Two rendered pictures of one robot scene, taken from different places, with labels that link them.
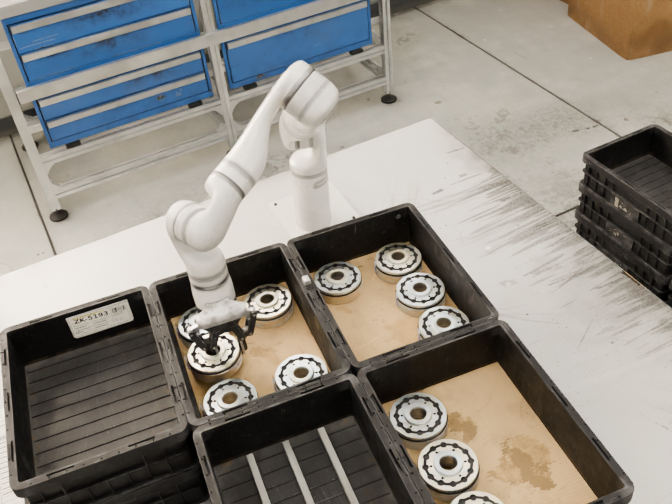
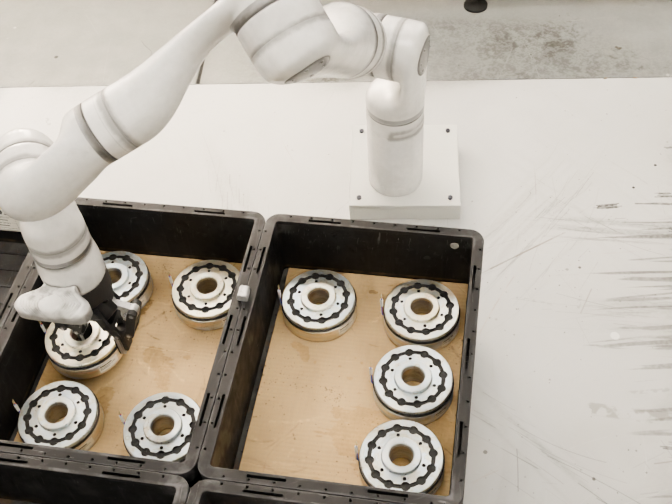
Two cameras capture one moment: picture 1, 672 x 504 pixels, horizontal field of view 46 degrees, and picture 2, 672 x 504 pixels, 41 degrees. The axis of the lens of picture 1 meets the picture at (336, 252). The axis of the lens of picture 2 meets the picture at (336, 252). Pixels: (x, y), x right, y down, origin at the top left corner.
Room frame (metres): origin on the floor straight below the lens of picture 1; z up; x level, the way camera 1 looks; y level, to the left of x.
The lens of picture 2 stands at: (0.60, -0.40, 1.86)
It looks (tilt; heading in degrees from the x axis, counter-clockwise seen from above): 50 degrees down; 30
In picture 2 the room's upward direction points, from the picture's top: 6 degrees counter-clockwise
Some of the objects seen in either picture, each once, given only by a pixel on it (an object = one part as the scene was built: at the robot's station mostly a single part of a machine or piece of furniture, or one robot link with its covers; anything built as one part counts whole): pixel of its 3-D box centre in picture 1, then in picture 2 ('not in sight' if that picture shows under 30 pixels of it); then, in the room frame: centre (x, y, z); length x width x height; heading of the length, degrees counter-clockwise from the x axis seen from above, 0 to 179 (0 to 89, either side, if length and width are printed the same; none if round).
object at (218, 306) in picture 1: (213, 291); (61, 269); (1.04, 0.23, 1.05); 0.11 x 0.09 x 0.06; 15
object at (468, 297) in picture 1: (387, 298); (354, 369); (1.15, -0.09, 0.87); 0.40 x 0.30 x 0.11; 17
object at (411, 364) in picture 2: (420, 288); (413, 376); (1.17, -0.17, 0.86); 0.05 x 0.05 x 0.01
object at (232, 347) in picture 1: (213, 352); (82, 334); (1.05, 0.26, 0.88); 0.10 x 0.10 x 0.01
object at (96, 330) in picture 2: (213, 350); (81, 332); (1.05, 0.26, 0.88); 0.05 x 0.05 x 0.01
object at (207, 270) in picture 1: (196, 242); (40, 195); (1.06, 0.24, 1.14); 0.09 x 0.07 x 0.15; 45
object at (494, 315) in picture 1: (385, 280); (352, 347); (1.15, -0.09, 0.92); 0.40 x 0.30 x 0.02; 17
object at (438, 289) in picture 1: (420, 289); (413, 378); (1.17, -0.17, 0.86); 0.10 x 0.10 x 0.01
